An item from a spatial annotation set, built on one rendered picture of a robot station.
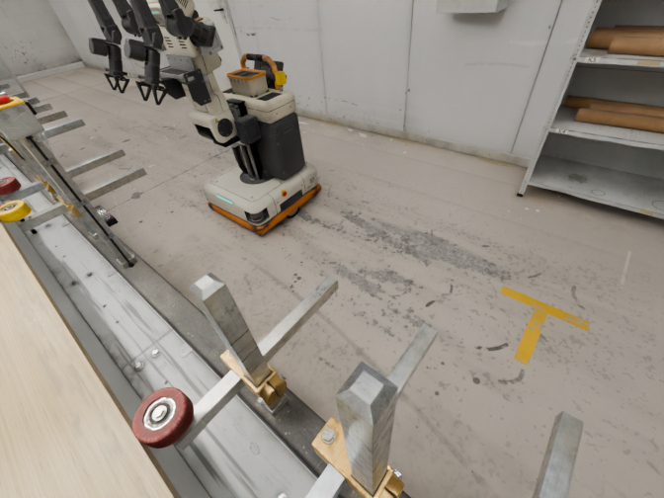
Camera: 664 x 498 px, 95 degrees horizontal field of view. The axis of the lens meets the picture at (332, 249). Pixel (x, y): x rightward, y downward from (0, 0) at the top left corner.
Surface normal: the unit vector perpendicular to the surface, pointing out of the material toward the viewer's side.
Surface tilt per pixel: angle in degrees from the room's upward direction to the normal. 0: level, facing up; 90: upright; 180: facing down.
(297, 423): 0
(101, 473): 0
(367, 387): 0
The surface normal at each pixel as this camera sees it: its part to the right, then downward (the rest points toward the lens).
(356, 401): -0.51, -0.11
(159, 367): -0.09, -0.72
